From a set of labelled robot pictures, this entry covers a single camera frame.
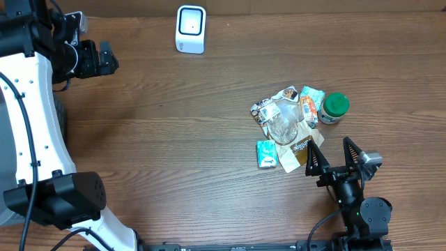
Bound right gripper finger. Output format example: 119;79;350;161
343;137;362;167
305;140;330;176

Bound green capped white jar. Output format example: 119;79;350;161
318;93;350;125

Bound small teal tissue pack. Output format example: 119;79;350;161
256;140;278;169

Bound small orange tissue pack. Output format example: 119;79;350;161
300;96;318;128

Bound brown snack pouch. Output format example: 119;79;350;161
250;86;324;173

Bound teal snack bar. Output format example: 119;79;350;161
300;86;325;112

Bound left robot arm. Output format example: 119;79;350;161
1;0;144;250

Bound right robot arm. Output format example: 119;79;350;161
303;137;392;251

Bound white barcode scanner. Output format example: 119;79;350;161
175;5;206;54

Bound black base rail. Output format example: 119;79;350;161
83;238;394;251

